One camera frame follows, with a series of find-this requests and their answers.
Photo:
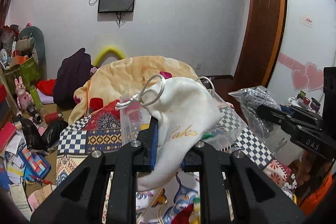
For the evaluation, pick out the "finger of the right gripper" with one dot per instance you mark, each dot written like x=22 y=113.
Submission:
x=301 y=114
x=287 y=123

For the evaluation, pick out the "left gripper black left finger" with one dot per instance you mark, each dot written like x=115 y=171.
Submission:
x=103 y=185

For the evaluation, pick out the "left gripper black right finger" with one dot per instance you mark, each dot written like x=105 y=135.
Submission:
x=234 y=189

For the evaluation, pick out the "white drawstring pouch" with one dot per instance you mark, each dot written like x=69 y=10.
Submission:
x=185 y=110

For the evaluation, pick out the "green soft item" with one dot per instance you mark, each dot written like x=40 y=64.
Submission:
x=207 y=135

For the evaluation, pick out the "white shelf with small items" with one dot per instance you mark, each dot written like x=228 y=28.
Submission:
x=301 y=100

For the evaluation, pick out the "clear bag of silver items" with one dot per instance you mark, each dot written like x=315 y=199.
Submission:
x=250 y=99

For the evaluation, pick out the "colourful pencil case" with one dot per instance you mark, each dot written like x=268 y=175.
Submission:
x=35 y=163

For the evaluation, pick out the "black plastic bag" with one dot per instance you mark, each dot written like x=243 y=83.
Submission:
x=45 y=143

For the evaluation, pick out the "red velvet pouch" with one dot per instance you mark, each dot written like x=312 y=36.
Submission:
x=183 y=216

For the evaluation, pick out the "brown wooden door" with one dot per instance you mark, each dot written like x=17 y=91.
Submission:
x=261 y=43

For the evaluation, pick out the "clear plastic storage box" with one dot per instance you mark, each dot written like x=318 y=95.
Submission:
x=227 y=133

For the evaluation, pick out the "pink rabbit toy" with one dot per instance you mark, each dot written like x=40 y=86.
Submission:
x=25 y=102

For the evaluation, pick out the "dark purple garment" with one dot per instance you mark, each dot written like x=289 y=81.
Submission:
x=74 y=72

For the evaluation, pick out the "beige plush blanket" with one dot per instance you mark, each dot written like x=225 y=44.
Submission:
x=125 y=77

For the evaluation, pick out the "green cardboard box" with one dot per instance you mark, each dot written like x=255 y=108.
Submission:
x=29 y=71

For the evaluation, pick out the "yellow foam arch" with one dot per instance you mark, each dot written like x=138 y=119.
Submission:
x=106 y=52

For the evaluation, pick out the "grey plush toy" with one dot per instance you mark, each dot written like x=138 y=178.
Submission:
x=31 y=40

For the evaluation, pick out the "pink heart wall sticker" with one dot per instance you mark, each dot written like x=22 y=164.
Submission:
x=303 y=76

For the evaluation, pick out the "small wall monitor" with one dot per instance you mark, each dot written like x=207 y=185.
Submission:
x=110 y=6

